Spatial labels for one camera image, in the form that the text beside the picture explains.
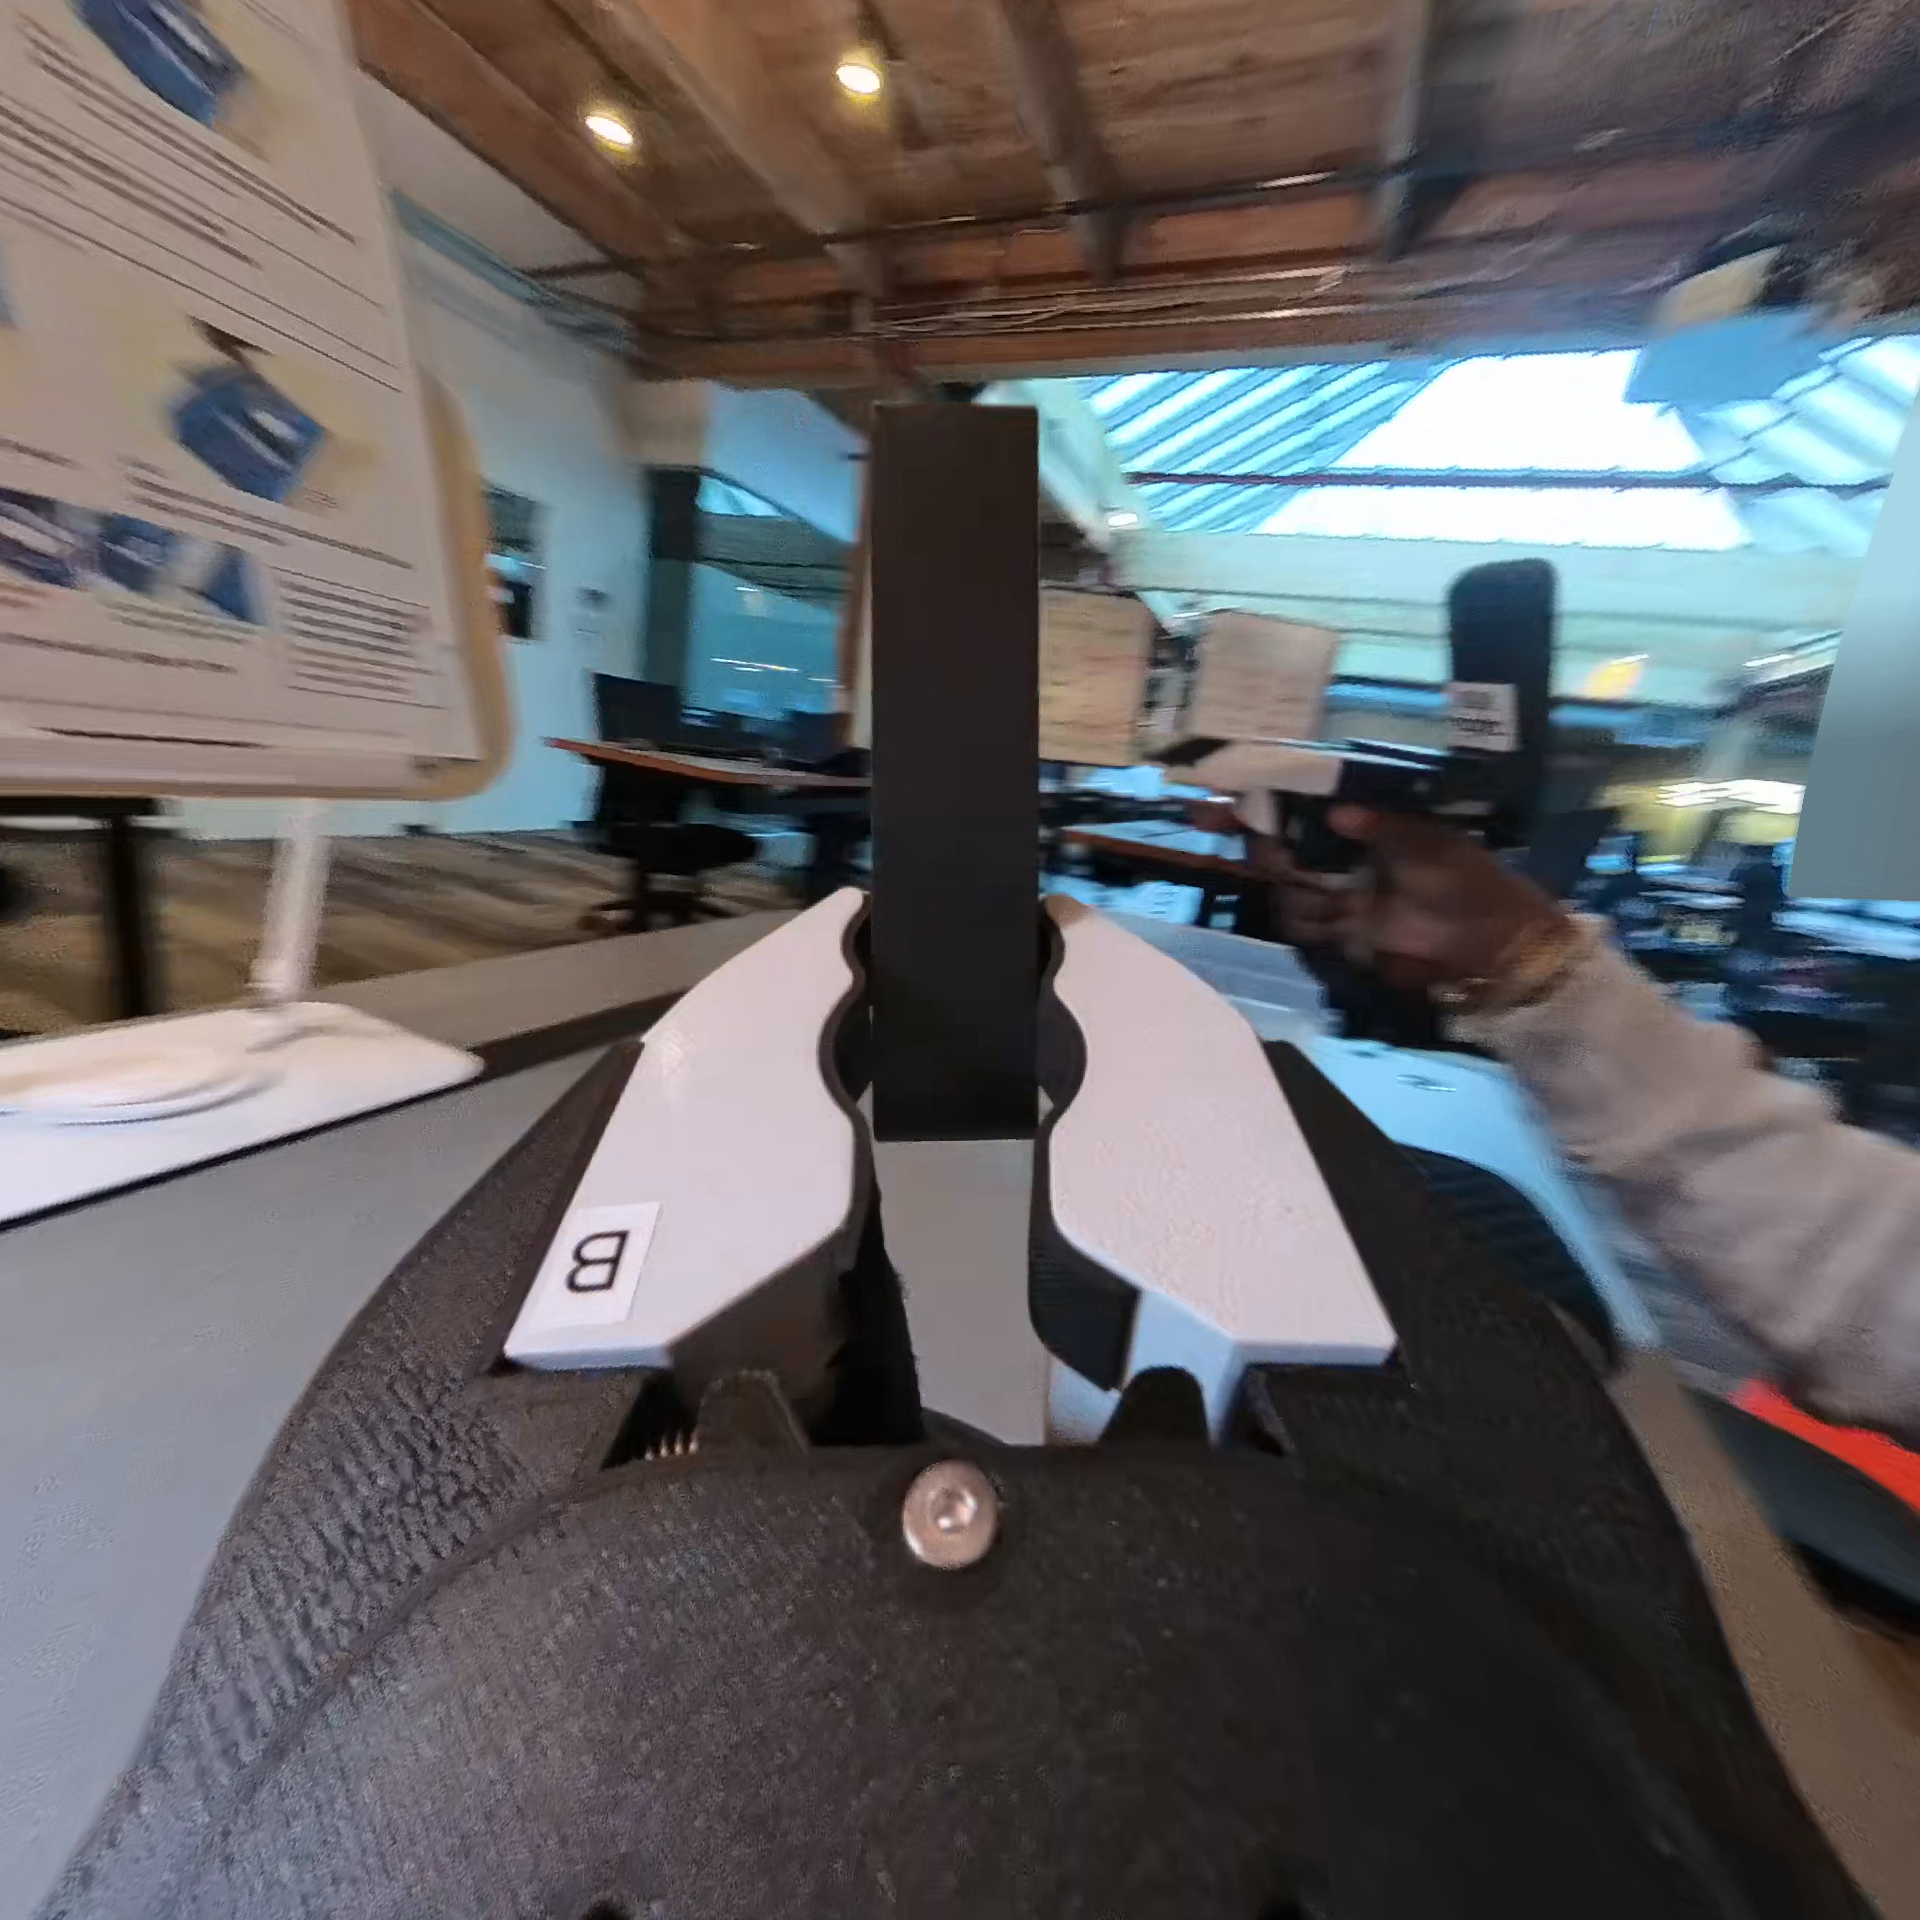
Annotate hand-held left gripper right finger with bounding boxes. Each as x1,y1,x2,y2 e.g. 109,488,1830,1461
1028,895,1400,1447

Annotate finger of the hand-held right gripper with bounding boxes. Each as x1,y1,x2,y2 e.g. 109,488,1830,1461
1154,733,1352,801

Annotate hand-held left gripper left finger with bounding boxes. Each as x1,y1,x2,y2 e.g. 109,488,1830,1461
505,885,920,1377

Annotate black usb hub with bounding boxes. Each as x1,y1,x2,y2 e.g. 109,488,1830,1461
866,402,1045,1147

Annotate person's right forearm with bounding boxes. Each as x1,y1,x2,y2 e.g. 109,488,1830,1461
1447,914,1920,1447

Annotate person's right hand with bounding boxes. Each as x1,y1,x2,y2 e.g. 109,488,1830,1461
1286,807,1601,1038

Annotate whiteboard with green heading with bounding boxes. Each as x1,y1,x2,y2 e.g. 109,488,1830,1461
1184,612,1340,748

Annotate whiteboard with task list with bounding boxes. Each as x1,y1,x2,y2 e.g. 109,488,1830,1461
1038,588,1160,770

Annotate black office chair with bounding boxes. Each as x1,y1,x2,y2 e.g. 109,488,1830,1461
589,672,761,937

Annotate white stand base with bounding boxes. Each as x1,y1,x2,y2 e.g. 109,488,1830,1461
0,795,486,1225

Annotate orange object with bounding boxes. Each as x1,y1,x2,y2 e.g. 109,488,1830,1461
1724,1380,1920,1520

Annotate instruction poster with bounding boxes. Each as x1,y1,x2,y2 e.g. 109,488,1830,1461
0,0,490,769

